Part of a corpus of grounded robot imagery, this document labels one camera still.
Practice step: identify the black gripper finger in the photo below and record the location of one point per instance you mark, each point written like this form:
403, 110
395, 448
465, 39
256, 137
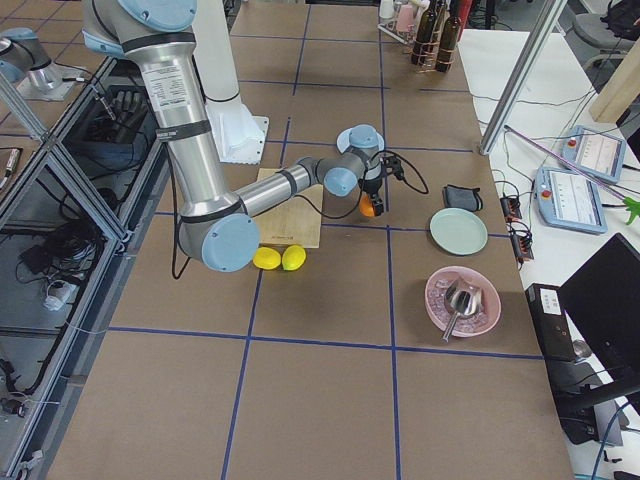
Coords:
377, 206

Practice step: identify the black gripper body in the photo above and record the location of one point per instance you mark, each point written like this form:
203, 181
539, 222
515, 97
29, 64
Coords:
371, 186

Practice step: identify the orange fruit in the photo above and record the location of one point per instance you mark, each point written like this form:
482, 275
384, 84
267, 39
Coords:
366, 207

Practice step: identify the light blue plate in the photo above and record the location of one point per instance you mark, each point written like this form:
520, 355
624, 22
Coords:
342, 142

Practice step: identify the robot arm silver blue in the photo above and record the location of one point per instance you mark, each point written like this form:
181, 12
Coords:
26, 64
183, 52

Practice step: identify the light green plate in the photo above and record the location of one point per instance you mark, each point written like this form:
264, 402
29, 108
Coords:
458, 231

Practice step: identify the bamboo cutting board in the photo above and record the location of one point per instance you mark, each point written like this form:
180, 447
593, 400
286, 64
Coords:
295, 221

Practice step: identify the yellow lemon far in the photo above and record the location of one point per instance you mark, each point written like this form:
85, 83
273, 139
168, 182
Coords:
293, 258

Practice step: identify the yellow lemon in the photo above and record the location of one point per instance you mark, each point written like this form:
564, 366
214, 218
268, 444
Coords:
293, 258
267, 258

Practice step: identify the pink bowl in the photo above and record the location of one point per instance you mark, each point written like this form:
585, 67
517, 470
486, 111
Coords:
488, 314

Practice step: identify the yellow lemon near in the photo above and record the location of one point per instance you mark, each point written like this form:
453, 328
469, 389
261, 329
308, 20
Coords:
267, 258

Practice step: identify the metal scoop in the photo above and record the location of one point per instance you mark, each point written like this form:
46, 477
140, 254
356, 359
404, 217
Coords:
462, 300

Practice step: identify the black power strip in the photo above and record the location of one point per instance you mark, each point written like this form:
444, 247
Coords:
520, 234

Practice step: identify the dark wine bottle upright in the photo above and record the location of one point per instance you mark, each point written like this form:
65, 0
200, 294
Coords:
424, 33

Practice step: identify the dark wine bottle middle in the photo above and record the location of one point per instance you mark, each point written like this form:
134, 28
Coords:
448, 38

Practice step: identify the pink cup upper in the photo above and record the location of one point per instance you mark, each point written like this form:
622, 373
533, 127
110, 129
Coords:
405, 19

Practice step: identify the teach pendant tablet near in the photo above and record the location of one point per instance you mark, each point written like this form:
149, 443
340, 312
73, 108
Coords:
569, 201

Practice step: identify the teach pendant tablet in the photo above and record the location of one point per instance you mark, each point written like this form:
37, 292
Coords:
569, 201
599, 154

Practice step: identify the teach pendant tablet far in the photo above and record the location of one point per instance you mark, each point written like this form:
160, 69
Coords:
599, 154

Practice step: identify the black computer monitor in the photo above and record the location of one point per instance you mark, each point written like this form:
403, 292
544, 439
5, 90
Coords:
602, 300

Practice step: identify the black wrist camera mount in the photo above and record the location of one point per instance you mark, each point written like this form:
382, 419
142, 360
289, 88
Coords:
393, 166

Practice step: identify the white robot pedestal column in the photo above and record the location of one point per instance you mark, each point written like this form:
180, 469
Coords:
239, 136

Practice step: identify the copper wire bottle rack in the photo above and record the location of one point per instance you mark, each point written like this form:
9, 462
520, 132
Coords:
432, 48

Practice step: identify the aluminium frame post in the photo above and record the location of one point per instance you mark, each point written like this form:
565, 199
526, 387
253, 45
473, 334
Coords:
530, 52

